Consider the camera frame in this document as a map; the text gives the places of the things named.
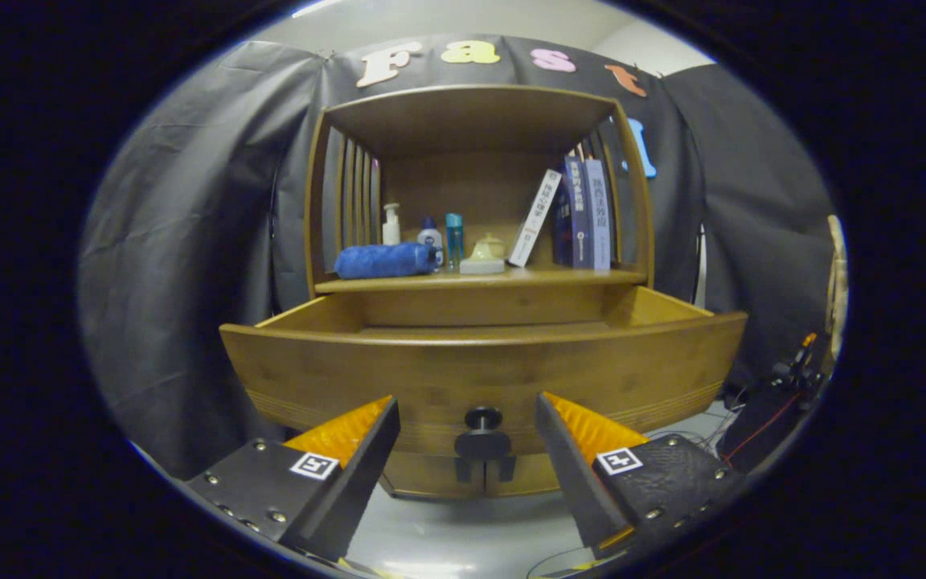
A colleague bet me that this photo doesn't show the dark equipment with wires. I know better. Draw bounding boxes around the dark equipment with wires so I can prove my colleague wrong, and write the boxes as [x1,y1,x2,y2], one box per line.
[724,330,830,475]

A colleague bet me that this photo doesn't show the white bottle with blue cap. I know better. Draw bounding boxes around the white bottle with blue cap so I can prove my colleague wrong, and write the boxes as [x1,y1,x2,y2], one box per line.
[419,216,445,266]

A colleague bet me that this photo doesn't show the wooden cabinet door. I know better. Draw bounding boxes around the wooden cabinet door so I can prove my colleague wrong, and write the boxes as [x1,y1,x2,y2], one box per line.
[486,454,560,495]
[383,452,486,498]

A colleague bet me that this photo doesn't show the pale grey-blue book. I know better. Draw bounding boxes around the pale grey-blue book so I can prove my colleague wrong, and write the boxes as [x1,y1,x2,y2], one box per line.
[584,158,613,271]

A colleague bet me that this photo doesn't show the wooden drawer with black knob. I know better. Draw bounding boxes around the wooden drawer with black knob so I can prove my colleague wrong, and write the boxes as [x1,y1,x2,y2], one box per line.
[219,285,749,459]

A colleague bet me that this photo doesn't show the white book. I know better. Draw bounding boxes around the white book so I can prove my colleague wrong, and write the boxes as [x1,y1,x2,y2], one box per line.
[507,169,563,268]

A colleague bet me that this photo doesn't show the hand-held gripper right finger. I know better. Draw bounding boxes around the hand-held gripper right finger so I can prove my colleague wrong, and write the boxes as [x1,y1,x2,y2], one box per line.
[535,392,745,560]

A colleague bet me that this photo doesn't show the dark blue book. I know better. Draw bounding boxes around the dark blue book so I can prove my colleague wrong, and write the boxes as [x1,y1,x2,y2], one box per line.
[553,157,594,270]

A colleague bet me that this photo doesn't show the blue rolled towel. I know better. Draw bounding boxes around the blue rolled towel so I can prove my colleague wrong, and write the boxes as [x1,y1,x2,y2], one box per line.
[334,242,441,281]

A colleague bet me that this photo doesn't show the clear blue bottle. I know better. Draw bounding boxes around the clear blue bottle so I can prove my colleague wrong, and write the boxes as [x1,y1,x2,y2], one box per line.
[445,212,465,271]

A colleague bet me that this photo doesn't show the wooden cabinet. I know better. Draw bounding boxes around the wooden cabinet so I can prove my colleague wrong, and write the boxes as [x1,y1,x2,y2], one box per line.
[304,84,657,499]

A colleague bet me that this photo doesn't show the black backdrop cloth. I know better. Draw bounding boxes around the black backdrop cloth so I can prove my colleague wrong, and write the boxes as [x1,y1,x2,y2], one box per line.
[77,34,838,483]

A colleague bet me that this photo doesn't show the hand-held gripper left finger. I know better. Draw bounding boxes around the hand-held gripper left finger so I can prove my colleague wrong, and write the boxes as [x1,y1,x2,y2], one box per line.
[186,395,401,562]

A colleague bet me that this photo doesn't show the wooden countertop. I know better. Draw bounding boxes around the wooden countertop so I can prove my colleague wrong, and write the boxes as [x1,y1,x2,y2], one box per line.
[314,265,649,294]

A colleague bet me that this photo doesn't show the pale wooden post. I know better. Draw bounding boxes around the pale wooden post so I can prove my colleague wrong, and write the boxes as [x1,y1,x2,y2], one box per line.
[825,214,850,363]

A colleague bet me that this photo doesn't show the cream scrubber with handle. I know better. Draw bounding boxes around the cream scrubber with handle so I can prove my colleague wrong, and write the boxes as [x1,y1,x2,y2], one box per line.
[459,241,506,276]

